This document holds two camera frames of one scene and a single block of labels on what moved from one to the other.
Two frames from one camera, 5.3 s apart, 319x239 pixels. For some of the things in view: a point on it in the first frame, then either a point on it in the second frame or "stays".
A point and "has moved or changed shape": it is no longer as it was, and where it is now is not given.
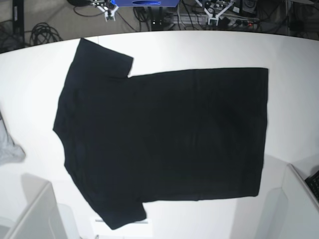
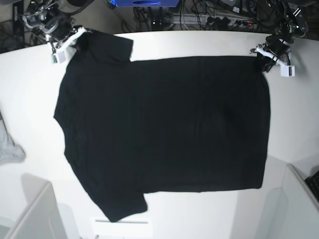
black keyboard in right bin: [313, 181] stays
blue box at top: [148, 3] stays
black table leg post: [18, 24] stays
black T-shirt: [183, 135] has moved or changed shape
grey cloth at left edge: [10, 153] stays
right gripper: [229, 6] to [278, 44]
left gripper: [114, 10] to [61, 31]
